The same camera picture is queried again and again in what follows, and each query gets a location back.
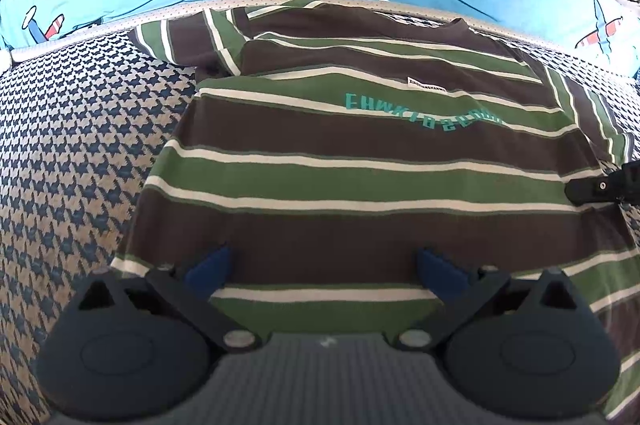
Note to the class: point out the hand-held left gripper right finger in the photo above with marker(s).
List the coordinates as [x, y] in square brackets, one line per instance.
[442, 272]

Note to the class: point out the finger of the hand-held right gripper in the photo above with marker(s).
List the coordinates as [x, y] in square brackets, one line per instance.
[595, 189]

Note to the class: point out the green brown striped t-shirt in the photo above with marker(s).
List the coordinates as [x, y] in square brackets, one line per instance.
[350, 185]

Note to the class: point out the houndstooth sofa cover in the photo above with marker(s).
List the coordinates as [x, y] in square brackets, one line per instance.
[75, 130]

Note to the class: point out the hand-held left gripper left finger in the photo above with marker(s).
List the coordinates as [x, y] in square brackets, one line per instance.
[207, 270]

